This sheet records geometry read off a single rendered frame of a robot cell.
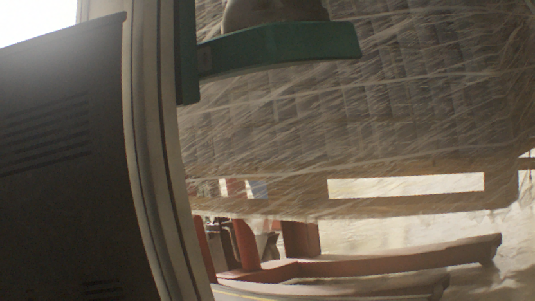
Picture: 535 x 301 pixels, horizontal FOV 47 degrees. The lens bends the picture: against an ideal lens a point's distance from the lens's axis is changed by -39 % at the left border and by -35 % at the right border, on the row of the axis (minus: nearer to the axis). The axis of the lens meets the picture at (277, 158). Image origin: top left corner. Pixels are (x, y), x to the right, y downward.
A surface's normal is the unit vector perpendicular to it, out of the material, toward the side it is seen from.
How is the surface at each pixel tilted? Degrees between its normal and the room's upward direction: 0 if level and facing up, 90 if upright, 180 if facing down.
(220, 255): 90
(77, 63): 90
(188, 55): 90
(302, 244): 90
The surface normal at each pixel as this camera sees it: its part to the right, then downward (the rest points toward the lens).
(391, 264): -0.70, 0.16
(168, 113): 0.62, -0.04
